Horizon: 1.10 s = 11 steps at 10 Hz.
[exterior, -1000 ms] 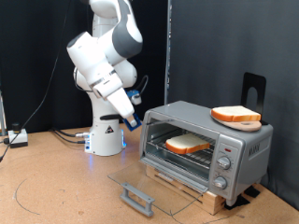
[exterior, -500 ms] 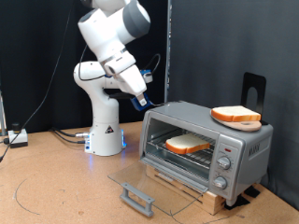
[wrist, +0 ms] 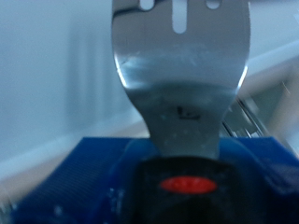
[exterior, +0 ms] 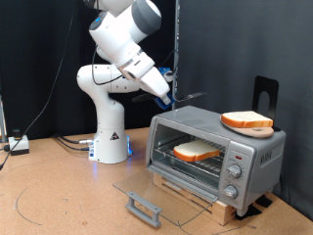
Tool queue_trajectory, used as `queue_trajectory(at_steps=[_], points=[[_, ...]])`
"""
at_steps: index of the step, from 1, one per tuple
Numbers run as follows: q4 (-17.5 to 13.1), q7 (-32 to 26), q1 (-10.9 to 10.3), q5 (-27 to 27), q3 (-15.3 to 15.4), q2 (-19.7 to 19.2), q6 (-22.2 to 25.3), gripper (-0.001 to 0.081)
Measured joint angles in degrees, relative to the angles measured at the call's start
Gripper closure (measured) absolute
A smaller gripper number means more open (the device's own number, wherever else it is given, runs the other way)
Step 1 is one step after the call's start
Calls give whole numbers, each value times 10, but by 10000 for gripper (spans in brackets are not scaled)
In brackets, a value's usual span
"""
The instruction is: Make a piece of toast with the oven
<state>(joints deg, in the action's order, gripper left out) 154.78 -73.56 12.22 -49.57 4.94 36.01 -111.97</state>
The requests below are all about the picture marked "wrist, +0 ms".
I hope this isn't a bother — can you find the blue spatula with black handle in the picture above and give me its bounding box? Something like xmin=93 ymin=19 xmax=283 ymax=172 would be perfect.
xmin=8 ymin=0 xmax=299 ymax=224

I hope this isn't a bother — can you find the metal oven rack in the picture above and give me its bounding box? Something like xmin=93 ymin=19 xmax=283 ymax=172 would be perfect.
xmin=221 ymin=96 xmax=272 ymax=139

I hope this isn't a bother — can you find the silver toaster oven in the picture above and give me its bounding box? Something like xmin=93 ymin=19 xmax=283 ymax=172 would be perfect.
xmin=0 ymin=0 xmax=299 ymax=203

